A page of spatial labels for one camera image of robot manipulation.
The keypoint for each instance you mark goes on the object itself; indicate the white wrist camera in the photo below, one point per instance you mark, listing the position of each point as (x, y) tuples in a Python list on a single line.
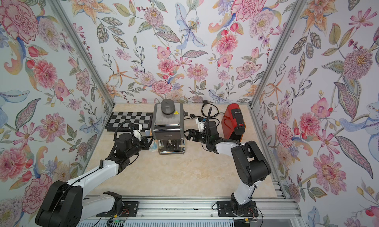
[(201, 123), (137, 128)]

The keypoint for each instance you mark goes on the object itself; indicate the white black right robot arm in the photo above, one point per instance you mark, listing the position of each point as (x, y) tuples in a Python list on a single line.
[(250, 163)]

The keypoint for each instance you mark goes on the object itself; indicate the red capsule coffee machine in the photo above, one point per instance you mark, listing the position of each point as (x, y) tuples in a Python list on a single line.
[(233, 123)]

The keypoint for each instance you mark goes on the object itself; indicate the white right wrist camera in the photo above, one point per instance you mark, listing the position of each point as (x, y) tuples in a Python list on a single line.
[(201, 123)]

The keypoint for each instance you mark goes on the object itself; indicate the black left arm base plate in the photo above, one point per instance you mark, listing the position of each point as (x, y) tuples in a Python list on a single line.
[(125, 210)]

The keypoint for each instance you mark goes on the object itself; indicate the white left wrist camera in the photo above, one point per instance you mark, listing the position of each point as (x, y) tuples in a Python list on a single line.
[(137, 128)]

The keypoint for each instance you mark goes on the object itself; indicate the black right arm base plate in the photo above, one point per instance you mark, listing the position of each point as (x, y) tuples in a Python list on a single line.
[(233, 209)]

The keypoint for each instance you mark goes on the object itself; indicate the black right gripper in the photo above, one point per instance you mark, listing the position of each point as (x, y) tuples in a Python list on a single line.
[(192, 134)]

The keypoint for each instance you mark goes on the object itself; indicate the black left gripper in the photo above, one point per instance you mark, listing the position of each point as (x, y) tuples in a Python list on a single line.
[(144, 141)]

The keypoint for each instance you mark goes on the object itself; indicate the black white checkerboard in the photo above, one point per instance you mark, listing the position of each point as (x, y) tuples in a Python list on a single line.
[(137, 119)]

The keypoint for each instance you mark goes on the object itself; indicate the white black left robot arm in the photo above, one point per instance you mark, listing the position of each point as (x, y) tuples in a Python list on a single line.
[(66, 204)]

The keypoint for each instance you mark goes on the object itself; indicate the aluminium front frame rail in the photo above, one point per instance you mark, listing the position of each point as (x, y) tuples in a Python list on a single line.
[(196, 208)]

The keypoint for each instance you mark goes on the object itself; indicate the grey steel coffee machine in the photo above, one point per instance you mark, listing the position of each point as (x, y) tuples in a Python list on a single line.
[(168, 127)]

